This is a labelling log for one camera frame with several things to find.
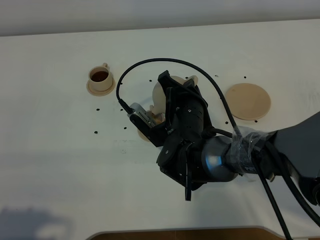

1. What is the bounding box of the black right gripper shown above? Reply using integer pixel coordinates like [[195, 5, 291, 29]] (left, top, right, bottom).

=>
[[156, 70, 239, 192]]

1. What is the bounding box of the beige teapot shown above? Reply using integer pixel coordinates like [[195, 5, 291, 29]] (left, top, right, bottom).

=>
[[147, 75, 199, 125]]

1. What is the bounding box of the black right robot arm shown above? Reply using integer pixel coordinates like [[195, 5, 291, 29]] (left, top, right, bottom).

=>
[[157, 71, 320, 205]]

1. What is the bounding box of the beige teapot coaster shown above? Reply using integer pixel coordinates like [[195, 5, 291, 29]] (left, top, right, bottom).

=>
[[225, 83, 272, 121]]

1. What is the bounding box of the beige near saucer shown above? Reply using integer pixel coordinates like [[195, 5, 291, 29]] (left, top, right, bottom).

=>
[[137, 129, 150, 142]]

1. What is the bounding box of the beige saucer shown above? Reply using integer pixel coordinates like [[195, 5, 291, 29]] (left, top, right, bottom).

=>
[[86, 79, 116, 97], [137, 129, 150, 142]]

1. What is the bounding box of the beige far teacup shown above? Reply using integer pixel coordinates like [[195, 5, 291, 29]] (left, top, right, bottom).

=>
[[88, 63, 114, 93]]

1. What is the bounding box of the beige far saucer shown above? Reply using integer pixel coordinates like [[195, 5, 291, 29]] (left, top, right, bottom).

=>
[[86, 79, 116, 97]]

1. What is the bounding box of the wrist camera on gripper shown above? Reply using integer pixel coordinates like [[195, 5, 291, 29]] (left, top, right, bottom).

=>
[[128, 102, 168, 147]]

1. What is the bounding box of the black camera cable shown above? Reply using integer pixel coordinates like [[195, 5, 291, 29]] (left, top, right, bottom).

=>
[[116, 57, 320, 240]]

